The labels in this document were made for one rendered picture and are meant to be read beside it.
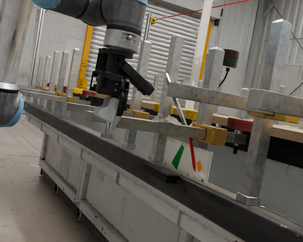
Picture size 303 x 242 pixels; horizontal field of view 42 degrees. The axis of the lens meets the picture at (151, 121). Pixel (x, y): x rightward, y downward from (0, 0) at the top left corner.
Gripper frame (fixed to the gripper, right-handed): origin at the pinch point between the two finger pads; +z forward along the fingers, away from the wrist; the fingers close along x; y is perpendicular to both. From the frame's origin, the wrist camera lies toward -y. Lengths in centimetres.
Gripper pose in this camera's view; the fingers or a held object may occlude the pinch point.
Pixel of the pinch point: (112, 128)
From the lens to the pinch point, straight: 104.4
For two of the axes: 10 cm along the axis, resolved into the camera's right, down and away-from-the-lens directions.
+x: 4.5, 1.3, -8.8
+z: -1.9, 9.8, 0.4
